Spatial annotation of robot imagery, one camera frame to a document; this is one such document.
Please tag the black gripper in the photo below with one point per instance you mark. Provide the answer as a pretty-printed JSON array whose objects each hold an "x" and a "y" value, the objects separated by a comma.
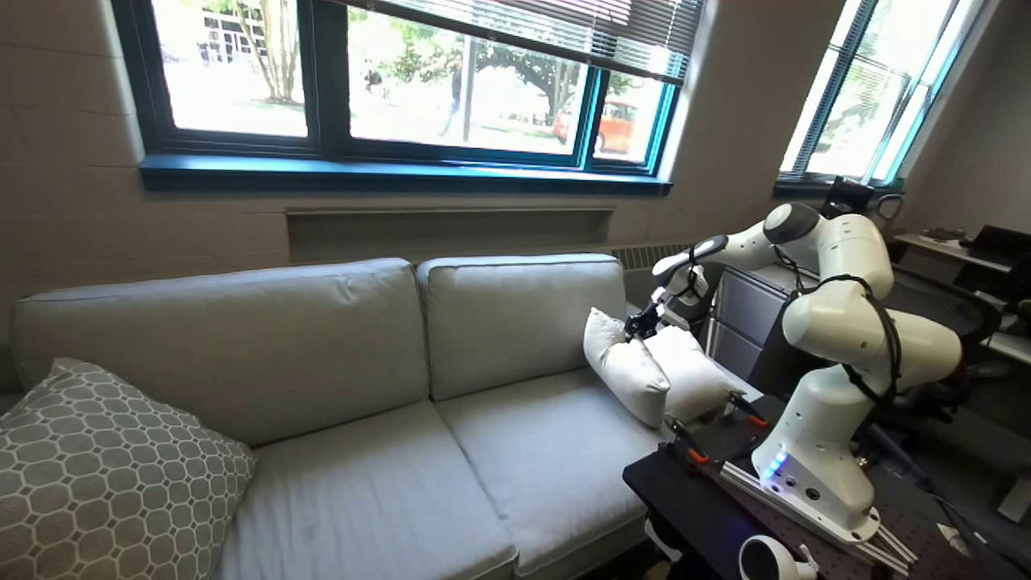
[{"x": 660, "y": 305}]

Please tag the cluttered office desk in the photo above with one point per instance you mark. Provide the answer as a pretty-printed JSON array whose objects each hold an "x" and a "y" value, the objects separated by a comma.
[{"x": 967, "y": 262}]

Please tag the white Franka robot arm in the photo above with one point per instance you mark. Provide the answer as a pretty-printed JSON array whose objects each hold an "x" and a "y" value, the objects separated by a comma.
[{"x": 847, "y": 322}]

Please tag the light grey sofa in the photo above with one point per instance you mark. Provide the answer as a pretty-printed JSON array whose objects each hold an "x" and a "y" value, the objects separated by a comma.
[{"x": 355, "y": 356}]

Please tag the white cup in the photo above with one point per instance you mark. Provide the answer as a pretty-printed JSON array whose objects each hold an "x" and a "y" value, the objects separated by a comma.
[{"x": 767, "y": 559}]

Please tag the grey lattice patterned pillow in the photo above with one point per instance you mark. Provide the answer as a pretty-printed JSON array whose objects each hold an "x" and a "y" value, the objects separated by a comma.
[{"x": 96, "y": 484}]

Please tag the black mesh office chair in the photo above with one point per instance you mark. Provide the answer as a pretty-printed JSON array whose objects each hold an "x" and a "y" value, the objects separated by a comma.
[{"x": 972, "y": 312}]

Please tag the black orange clamp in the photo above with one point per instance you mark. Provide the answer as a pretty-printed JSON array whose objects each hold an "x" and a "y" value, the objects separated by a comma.
[
  {"x": 749, "y": 412},
  {"x": 694, "y": 451}
]

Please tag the black robot table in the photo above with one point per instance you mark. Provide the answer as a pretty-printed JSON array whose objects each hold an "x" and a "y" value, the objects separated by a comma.
[{"x": 698, "y": 510}]

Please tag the metal robot base rail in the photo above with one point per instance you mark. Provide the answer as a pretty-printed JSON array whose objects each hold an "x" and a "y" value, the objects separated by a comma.
[{"x": 793, "y": 510}]

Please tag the wide teal framed window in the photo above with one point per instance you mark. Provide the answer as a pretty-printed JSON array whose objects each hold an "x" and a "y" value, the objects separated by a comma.
[{"x": 324, "y": 75}]

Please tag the narrow teal framed window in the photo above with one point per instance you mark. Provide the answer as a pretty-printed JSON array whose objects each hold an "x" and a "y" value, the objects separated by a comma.
[{"x": 872, "y": 85}]

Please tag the grey window blinds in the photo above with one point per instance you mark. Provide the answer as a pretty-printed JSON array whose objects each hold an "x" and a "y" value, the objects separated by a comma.
[{"x": 557, "y": 28}]

